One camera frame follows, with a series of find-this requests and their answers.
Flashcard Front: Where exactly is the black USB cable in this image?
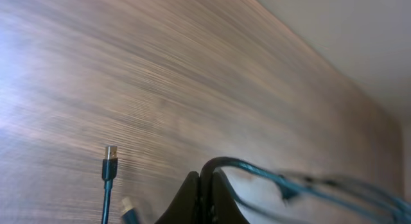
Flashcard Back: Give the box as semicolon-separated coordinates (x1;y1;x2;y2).
198;156;411;224
101;145;119;224
120;196;142;224

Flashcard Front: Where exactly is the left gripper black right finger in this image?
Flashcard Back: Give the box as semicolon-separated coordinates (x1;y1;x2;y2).
210;169;249;224

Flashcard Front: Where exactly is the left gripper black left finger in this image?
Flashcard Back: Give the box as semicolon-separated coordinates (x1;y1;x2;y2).
155;171;199;224

